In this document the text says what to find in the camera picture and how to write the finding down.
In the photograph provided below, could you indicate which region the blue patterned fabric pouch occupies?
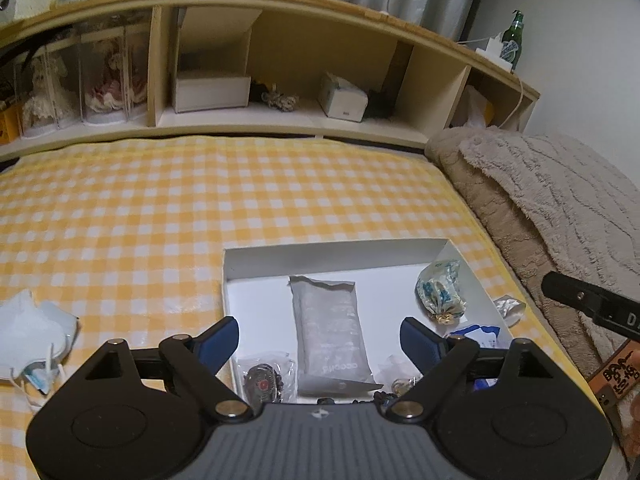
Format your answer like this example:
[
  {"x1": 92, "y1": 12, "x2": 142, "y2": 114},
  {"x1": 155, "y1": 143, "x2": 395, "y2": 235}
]
[{"x1": 414, "y1": 259, "x2": 466, "y2": 325}]

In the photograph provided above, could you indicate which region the white charger on shelf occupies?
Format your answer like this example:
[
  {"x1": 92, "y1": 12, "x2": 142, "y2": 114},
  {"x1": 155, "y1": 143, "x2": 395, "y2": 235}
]
[{"x1": 475, "y1": 36, "x2": 513, "y2": 73}]

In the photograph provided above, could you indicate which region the blue white packet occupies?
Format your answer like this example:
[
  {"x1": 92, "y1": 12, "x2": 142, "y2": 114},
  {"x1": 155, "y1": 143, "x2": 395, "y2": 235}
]
[{"x1": 449, "y1": 324, "x2": 500, "y2": 391}]

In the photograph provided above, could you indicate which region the white tissue box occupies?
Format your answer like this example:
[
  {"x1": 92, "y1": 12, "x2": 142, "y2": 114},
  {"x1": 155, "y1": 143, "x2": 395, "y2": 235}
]
[{"x1": 318, "y1": 73, "x2": 368, "y2": 122}]

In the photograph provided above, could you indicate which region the white open box in shelf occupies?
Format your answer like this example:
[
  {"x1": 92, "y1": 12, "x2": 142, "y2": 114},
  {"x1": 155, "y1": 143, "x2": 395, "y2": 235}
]
[{"x1": 172, "y1": 70, "x2": 250, "y2": 113}]

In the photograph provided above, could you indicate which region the crumpled silver wrapper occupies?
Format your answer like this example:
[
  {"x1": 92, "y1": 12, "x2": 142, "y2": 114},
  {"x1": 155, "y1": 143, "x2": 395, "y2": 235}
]
[{"x1": 494, "y1": 295, "x2": 526, "y2": 327}]

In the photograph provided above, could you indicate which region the dark beaded accessory bundle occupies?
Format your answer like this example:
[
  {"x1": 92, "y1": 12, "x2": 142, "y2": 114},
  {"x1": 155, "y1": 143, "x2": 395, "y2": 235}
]
[{"x1": 236, "y1": 352, "x2": 297, "y2": 408}]

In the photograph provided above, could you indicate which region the wooden headboard shelf unit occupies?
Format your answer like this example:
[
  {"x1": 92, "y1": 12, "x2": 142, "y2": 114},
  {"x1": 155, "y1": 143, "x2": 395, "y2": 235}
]
[{"x1": 1, "y1": 0, "x2": 538, "y2": 160}]

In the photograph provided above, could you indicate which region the white shallow cardboard box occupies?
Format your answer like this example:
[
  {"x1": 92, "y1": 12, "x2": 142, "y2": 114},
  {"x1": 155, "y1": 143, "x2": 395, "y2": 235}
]
[{"x1": 221, "y1": 238, "x2": 512, "y2": 391}]

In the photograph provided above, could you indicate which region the cream dressed doll in case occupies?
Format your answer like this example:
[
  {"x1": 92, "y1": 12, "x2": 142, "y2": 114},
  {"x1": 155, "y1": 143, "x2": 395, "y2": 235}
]
[{"x1": 14, "y1": 50, "x2": 80, "y2": 139}]

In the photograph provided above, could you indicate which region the white face mask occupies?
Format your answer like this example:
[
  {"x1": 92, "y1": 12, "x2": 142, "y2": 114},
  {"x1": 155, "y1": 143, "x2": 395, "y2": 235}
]
[{"x1": 1, "y1": 289, "x2": 79, "y2": 412}]

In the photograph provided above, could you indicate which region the beige fluffy blanket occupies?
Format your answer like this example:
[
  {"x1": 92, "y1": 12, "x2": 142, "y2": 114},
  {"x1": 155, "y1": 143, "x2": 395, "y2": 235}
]
[{"x1": 425, "y1": 127, "x2": 639, "y2": 377}]

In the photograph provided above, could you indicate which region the silver foil pouch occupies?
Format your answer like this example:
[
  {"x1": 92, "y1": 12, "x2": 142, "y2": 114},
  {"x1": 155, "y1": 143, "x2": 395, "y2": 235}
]
[{"x1": 288, "y1": 275, "x2": 381, "y2": 398}]

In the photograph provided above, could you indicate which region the pink dressed doll in case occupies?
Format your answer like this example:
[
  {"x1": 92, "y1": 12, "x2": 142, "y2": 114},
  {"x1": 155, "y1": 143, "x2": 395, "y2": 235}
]
[{"x1": 79, "y1": 25, "x2": 149, "y2": 125}]

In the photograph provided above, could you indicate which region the green glass bottle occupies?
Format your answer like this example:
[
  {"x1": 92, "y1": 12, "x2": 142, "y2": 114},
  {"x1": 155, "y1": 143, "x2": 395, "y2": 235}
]
[{"x1": 500, "y1": 10, "x2": 524, "y2": 70}]

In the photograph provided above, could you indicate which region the orange box with black print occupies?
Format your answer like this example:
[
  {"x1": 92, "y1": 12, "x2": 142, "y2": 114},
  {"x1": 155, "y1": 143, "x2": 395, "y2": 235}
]
[{"x1": 0, "y1": 101, "x2": 20, "y2": 145}]

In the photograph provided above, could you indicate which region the yellow checkered bed blanket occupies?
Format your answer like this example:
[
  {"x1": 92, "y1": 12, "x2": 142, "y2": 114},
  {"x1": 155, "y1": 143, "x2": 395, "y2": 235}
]
[{"x1": 1, "y1": 136, "x2": 612, "y2": 479}]

